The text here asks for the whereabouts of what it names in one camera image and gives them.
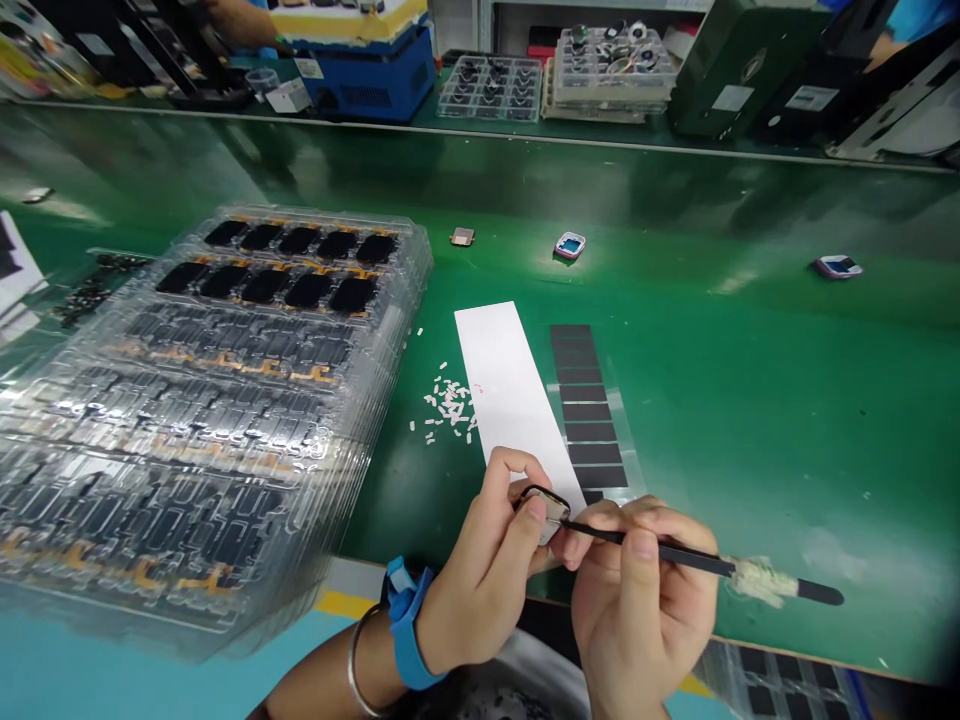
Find person's left hand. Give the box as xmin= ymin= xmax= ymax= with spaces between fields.
xmin=416 ymin=446 xmax=573 ymax=671

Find person's right hand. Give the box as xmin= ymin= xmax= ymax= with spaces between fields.
xmin=558 ymin=494 xmax=723 ymax=712

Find person's right middle finger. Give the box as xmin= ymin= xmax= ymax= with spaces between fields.
xmin=558 ymin=524 xmax=601 ymax=575

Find person's left index finger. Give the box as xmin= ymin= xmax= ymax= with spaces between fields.
xmin=483 ymin=446 xmax=545 ymax=496

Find person's left thumb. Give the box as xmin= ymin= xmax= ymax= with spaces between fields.
xmin=479 ymin=494 xmax=550 ymax=580

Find person's right thumb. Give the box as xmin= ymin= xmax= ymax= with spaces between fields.
xmin=620 ymin=524 xmax=680 ymax=605

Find person's right index finger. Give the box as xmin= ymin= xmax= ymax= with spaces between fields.
xmin=577 ymin=494 xmax=715 ymax=558

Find small square screen module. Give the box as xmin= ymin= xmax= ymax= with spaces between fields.
xmin=509 ymin=483 xmax=575 ymax=550

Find black tweezers with white wrap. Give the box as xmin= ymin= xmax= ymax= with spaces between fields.
xmin=562 ymin=517 xmax=846 ymax=609

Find white paper strip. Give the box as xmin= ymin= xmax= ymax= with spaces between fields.
xmin=453 ymin=301 xmax=591 ymax=519

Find pile of small white tabs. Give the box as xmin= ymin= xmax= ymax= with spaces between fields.
xmin=407 ymin=326 xmax=483 ymax=449

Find strip of black adhesive pads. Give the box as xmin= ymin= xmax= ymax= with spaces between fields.
xmin=549 ymin=323 xmax=633 ymax=505

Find clear tray with black pads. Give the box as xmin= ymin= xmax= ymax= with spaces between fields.
xmin=686 ymin=637 xmax=875 ymax=720

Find stack of clear screen trays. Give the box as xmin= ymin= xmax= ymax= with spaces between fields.
xmin=0 ymin=202 xmax=436 ymax=665

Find clear tray with black parts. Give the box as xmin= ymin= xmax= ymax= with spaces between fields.
xmin=436 ymin=53 xmax=544 ymax=124

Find stack of trays with round parts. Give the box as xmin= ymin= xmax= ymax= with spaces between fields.
xmin=541 ymin=24 xmax=678 ymax=123

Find blue machine with yellow top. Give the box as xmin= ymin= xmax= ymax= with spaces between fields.
xmin=268 ymin=0 xmax=438 ymax=126

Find small white box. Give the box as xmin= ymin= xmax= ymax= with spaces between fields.
xmin=262 ymin=78 xmax=313 ymax=116

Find black machine box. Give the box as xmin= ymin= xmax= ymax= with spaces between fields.
xmin=755 ymin=33 xmax=890 ymax=145

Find pile of small black parts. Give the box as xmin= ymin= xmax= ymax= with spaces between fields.
xmin=53 ymin=251 xmax=154 ymax=329

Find clear plastic cup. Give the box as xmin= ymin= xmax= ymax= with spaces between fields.
xmin=245 ymin=67 xmax=284 ymax=105

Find dark green machine box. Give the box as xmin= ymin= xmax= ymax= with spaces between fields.
xmin=665 ymin=0 xmax=835 ymax=141

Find white and black sheets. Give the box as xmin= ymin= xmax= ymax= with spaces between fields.
xmin=0 ymin=209 xmax=48 ymax=340

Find black equipment rack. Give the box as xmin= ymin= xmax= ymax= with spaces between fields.
xmin=41 ymin=0 xmax=258 ymax=112

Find grey metal frame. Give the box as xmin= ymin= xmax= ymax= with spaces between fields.
xmin=824 ymin=41 xmax=960 ymax=164

